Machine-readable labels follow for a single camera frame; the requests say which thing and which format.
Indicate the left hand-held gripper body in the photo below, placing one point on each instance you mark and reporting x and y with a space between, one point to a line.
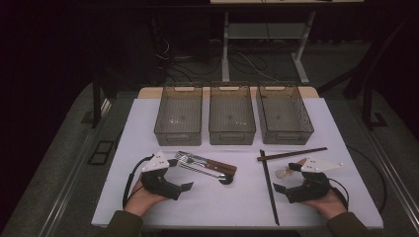
154 181

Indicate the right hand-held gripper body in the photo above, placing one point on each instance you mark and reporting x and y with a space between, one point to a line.
313 189

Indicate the black chopstick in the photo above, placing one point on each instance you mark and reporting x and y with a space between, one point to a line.
271 197

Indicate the long steel spoon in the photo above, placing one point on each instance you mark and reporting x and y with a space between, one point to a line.
226 179

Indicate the smoky clear plastic bin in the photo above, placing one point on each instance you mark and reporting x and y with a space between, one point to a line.
232 115
283 115
178 115

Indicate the person's left hand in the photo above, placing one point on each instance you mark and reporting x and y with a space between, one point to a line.
141 200

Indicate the person's right hand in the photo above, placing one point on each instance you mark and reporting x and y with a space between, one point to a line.
329 205

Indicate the white table mat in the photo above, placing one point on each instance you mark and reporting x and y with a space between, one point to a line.
214 204

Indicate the black metal stand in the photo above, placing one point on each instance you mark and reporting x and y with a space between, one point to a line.
96 98
367 105

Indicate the white metal desk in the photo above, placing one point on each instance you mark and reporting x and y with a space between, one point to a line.
263 31

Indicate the black rectangular floor frame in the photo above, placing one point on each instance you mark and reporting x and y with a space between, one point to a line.
99 161

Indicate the aluminium floor rail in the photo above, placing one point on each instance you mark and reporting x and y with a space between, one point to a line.
395 177
66 184

